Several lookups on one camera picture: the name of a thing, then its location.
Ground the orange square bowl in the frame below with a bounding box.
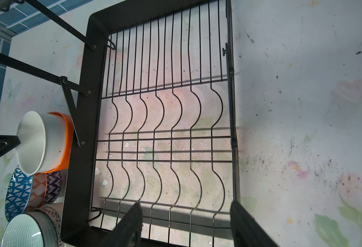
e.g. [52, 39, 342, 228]
[44, 112, 74, 174]

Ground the green ringed bowl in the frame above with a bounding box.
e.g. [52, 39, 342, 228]
[1, 203, 64, 247]

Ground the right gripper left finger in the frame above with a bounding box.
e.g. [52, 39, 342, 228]
[98, 203, 143, 247]

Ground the blue triangle patterned bowl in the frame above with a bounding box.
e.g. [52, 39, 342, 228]
[4, 166, 67, 222]

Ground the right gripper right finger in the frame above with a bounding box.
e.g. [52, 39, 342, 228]
[230, 200, 278, 247]

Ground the black wire dish rack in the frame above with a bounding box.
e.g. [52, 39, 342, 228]
[0, 0, 241, 247]

